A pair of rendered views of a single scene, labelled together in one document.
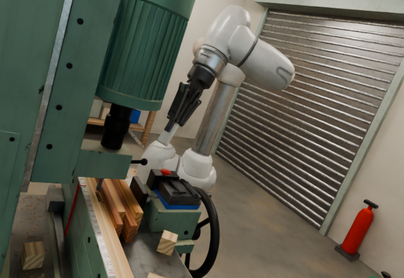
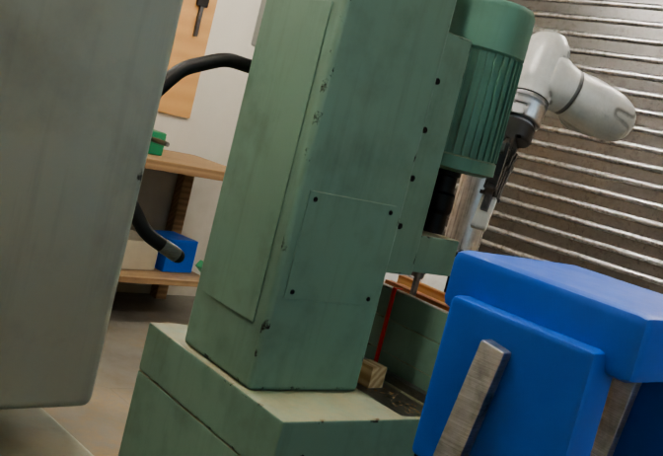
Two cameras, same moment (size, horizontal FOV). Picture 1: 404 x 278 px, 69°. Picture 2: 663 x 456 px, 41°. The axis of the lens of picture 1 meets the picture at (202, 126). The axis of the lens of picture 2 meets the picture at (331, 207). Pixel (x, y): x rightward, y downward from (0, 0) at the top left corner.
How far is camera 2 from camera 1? 107 cm
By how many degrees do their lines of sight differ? 8
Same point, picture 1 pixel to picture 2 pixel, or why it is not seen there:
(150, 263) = not seen: hidden behind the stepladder
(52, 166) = (399, 252)
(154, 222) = not seen: hidden behind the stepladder
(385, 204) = not seen: outside the picture
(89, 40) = (442, 100)
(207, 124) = (464, 220)
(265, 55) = (598, 95)
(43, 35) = (423, 101)
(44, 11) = (427, 77)
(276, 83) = (615, 131)
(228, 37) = (549, 75)
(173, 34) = (513, 83)
